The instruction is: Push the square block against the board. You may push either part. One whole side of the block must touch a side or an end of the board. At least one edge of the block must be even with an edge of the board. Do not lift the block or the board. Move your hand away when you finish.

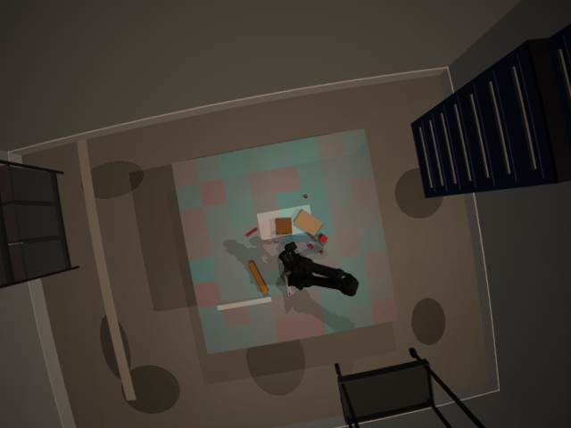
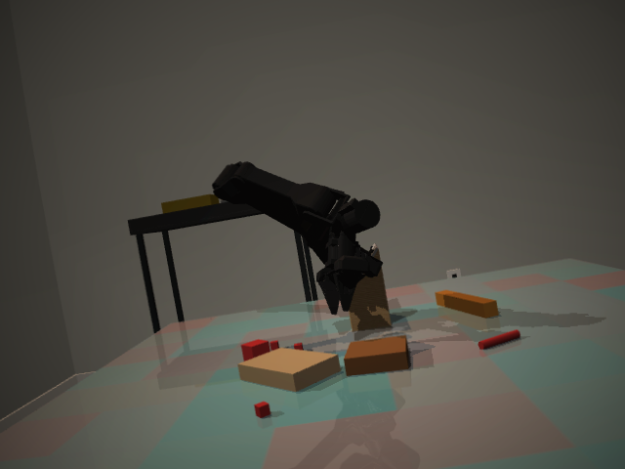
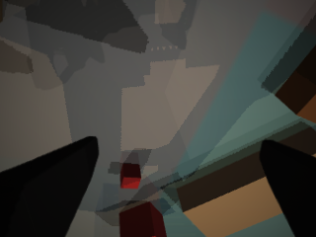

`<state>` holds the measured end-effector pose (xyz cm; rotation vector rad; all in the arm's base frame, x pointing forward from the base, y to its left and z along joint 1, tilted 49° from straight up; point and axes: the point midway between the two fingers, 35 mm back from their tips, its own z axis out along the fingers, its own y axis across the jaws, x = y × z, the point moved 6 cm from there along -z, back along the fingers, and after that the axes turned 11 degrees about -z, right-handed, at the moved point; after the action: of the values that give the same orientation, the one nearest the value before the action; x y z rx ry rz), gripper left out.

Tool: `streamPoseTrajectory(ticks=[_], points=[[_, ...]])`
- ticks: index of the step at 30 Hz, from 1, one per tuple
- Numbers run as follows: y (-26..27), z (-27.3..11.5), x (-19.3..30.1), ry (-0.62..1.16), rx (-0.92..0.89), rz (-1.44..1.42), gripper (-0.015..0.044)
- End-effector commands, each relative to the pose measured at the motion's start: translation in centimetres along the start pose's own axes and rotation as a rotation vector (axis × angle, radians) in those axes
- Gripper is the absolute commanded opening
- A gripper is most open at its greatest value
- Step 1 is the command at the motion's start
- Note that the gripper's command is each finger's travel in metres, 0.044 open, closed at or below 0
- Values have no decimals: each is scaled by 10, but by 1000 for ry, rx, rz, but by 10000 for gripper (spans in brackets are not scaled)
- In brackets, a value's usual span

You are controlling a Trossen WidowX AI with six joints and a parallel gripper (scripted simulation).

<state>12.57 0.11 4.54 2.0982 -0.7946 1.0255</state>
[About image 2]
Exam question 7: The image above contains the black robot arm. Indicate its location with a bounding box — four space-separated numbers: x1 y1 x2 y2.
212 161 383 277

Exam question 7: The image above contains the dark red cylinder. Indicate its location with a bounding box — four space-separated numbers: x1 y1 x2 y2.
479 330 521 350

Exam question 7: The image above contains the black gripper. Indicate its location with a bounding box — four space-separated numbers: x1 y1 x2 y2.
316 234 370 315

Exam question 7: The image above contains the orange rectangular bar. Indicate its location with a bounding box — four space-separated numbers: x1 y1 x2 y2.
435 290 499 318

